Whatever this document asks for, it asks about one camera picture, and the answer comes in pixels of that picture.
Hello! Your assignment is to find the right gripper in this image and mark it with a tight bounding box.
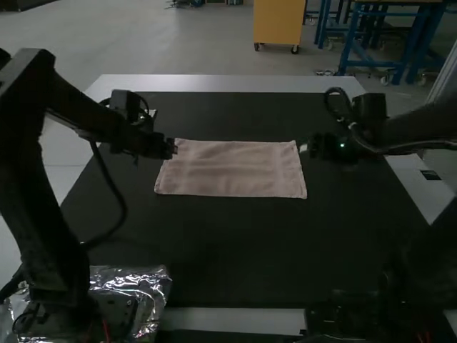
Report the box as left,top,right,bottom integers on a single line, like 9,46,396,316
310,131,358,164

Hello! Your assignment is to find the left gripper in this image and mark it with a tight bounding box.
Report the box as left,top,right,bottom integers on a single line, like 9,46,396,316
134,131,173,161

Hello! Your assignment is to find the pale towel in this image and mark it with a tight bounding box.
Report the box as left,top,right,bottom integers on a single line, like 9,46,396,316
154,138,308,200

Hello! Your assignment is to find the black mat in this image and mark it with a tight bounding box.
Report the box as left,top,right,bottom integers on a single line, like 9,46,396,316
59,91,435,309

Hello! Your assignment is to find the yellow cart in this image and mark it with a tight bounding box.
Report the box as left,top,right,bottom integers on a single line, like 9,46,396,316
252,0,308,56

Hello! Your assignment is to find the silver foil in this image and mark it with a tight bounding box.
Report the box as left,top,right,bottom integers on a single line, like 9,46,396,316
0,264,174,340

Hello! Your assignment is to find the black cable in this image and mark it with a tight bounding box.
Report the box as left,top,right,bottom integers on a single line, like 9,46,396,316
323,86,354,124
80,141,129,249

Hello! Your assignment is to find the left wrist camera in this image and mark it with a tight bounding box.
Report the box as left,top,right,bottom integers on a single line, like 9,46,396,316
109,89,159,134

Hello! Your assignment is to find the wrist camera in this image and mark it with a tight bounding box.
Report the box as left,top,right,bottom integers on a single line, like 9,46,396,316
351,93,389,123
109,89,159,134

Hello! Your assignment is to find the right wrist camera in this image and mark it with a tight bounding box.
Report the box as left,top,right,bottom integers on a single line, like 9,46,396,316
351,93,389,123

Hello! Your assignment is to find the blue metal frame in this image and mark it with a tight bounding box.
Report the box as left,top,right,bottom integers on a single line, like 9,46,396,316
313,0,355,50
336,0,451,87

